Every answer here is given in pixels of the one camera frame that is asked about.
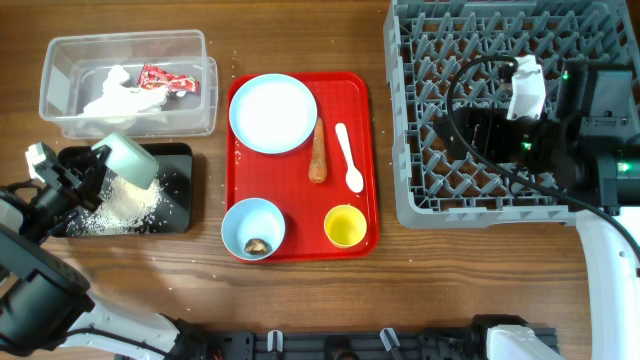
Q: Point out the white plastic spoon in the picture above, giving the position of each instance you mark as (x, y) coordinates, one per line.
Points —
(353, 177)

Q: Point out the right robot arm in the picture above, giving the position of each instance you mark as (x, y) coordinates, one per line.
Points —
(586, 155)

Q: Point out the red plastic tray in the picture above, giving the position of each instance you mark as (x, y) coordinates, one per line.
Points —
(342, 97)

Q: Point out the grey-blue dishwasher rack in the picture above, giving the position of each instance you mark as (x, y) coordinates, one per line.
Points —
(426, 43)

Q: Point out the light blue bowl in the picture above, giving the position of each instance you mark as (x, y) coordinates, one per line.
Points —
(252, 218)

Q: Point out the red snack wrapper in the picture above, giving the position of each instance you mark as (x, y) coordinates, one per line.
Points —
(153, 77)

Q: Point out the light blue plate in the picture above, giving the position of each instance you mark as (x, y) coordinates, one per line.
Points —
(273, 113)

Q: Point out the yellow cup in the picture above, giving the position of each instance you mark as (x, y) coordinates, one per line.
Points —
(345, 226)

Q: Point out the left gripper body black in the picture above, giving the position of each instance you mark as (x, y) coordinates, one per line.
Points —
(51, 205)

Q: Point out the white tissue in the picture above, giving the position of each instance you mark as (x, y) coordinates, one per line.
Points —
(117, 100)

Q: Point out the brown mushroom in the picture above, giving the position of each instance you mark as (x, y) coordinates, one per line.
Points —
(257, 247)

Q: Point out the clear plastic waste bin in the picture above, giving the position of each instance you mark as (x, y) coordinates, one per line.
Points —
(76, 67)

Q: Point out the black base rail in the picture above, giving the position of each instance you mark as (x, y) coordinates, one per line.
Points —
(430, 343)

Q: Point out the pile of white rice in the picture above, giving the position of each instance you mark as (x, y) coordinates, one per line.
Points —
(126, 209)

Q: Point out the black waste tray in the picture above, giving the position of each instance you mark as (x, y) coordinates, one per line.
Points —
(175, 173)

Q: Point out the orange carrot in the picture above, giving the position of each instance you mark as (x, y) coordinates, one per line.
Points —
(318, 165)

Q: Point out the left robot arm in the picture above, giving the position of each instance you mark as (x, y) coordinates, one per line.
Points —
(50, 305)

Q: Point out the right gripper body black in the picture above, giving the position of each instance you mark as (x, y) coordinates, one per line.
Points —
(523, 141)

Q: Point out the mint green bowl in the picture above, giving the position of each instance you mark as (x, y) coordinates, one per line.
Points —
(129, 160)

